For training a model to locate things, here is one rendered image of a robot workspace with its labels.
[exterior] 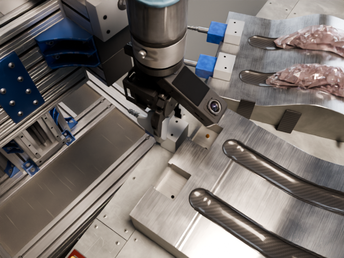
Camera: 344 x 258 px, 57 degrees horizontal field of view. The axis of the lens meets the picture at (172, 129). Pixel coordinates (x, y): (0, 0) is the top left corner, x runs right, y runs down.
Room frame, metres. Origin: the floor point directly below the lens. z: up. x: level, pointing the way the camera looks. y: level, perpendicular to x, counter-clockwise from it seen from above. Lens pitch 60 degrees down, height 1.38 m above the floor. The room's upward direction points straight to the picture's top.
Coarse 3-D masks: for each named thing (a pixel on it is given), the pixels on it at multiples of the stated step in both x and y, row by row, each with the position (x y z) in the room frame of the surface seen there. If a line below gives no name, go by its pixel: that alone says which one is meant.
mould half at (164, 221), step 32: (224, 128) 0.28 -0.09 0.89; (256, 128) 0.29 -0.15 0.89; (192, 160) 0.22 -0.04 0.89; (224, 160) 0.22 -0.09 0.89; (288, 160) 0.22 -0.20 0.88; (320, 160) 0.22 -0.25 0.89; (160, 192) 0.17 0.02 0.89; (224, 192) 0.17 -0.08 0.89; (256, 192) 0.17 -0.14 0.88; (160, 224) 0.12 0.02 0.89; (192, 224) 0.12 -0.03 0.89; (288, 224) 0.12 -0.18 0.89; (320, 224) 0.11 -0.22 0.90; (192, 256) 0.07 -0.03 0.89; (224, 256) 0.07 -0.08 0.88; (256, 256) 0.07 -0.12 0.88
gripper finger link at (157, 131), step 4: (160, 108) 0.28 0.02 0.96; (156, 112) 0.27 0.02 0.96; (160, 112) 0.28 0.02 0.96; (152, 116) 0.28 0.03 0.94; (156, 116) 0.27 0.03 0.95; (160, 116) 0.27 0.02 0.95; (164, 116) 0.28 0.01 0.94; (152, 120) 0.27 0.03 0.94; (156, 120) 0.27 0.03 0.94; (160, 120) 0.27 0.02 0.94; (152, 124) 0.27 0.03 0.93; (156, 124) 0.27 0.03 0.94; (160, 124) 0.27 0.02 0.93; (156, 128) 0.26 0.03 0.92; (160, 128) 0.27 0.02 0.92; (156, 132) 0.27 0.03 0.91; (160, 132) 0.27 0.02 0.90; (160, 136) 0.27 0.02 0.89
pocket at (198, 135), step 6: (198, 126) 0.30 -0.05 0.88; (204, 126) 0.30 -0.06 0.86; (210, 126) 0.30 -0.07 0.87; (216, 126) 0.29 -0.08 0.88; (192, 132) 0.29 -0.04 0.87; (198, 132) 0.29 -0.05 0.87; (204, 132) 0.29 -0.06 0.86; (210, 132) 0.29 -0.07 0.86; (216, 132) 0.29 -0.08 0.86; (192, 138) 0.27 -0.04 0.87; (198, 138) 0.28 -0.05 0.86; (204, 138) 0.28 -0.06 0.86; (210, 138) 0.28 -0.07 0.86; (216, 138) 0.28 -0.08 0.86; (204, 144) 0.27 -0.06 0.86; (210, 144) 0.27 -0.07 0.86
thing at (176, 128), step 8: (128, 112) 0.36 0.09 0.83; (136, 112) 0.36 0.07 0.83; (176, 120) 0.32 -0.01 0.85; (168, 128) 0.31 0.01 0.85; (176, 128) 0.31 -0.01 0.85; (184, 128) 0.31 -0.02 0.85; (152, 136) 0.31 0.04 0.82; (168, 136) 0.29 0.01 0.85; (176, 136) 0.29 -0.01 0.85; (184, 136) 0.31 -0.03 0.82; (168, 144) 0.28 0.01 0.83; (176, 144) 0.28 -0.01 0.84
